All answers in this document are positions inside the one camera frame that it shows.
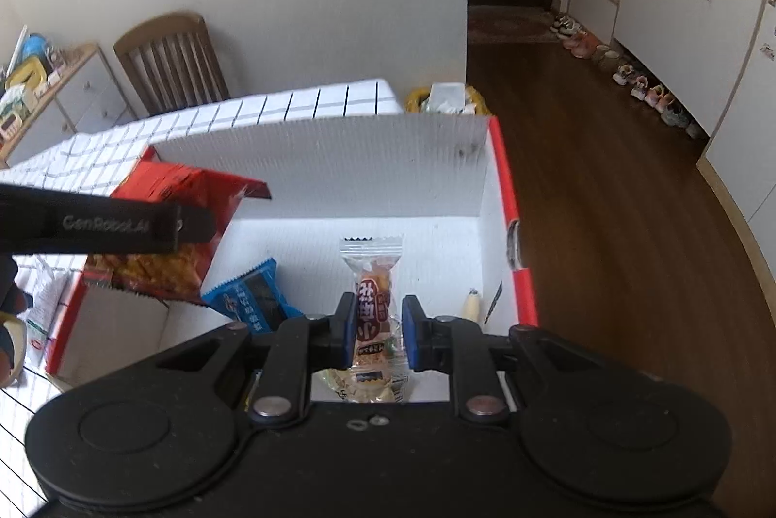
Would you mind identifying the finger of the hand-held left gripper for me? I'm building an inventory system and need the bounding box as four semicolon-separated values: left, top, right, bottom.
0;182;217;257
154;291;358;428

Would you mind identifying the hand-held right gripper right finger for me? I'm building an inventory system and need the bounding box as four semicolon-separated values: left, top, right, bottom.
401;295;613;425

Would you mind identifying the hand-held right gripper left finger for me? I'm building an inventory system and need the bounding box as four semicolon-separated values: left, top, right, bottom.
154;291;358;428

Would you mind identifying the clear orange snack packet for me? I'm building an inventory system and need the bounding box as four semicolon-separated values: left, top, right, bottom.
312;234;410;404

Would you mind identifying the red chips packet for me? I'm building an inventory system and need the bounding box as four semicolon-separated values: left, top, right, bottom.
85;160;274;307

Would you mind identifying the blue snack packet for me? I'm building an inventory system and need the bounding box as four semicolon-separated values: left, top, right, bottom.
201;259;304;334

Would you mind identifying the red cardboard box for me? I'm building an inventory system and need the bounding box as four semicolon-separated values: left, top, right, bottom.
45;114;540;416

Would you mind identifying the white printed snack packet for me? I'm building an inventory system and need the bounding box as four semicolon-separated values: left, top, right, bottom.
24;257;80;343

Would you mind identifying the white wooden side cabinet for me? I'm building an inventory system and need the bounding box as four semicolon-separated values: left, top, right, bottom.
0;44;137;167

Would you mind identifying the brown wooden chair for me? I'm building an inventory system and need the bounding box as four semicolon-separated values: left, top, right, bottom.
114;12;231;119

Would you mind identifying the yellow basket with white bag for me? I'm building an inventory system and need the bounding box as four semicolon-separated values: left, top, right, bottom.
405;82;489;117

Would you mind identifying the patterned door mat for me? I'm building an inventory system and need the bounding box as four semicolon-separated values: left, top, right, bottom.
467;5;567;45

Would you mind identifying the row of shoes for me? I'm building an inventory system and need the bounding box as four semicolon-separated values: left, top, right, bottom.
550;12;707;140

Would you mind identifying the white curved low cabinet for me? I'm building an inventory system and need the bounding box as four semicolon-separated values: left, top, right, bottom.
697;0;776;252

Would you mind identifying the white base cabinet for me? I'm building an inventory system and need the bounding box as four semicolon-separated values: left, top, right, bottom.
612;0;771;131

